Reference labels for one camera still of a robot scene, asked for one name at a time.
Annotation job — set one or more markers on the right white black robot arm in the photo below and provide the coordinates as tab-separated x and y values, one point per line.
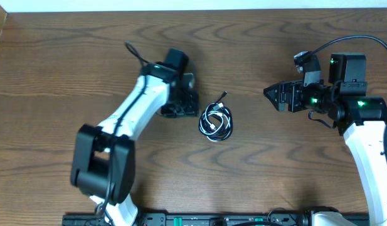
360	119

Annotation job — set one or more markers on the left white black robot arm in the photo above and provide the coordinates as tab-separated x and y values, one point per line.
103	165

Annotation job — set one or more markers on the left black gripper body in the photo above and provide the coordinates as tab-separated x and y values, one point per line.
184	107

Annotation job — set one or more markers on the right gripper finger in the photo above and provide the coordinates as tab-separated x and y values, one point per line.
276	101
275	88

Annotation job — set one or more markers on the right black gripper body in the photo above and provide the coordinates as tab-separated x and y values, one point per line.
313	96

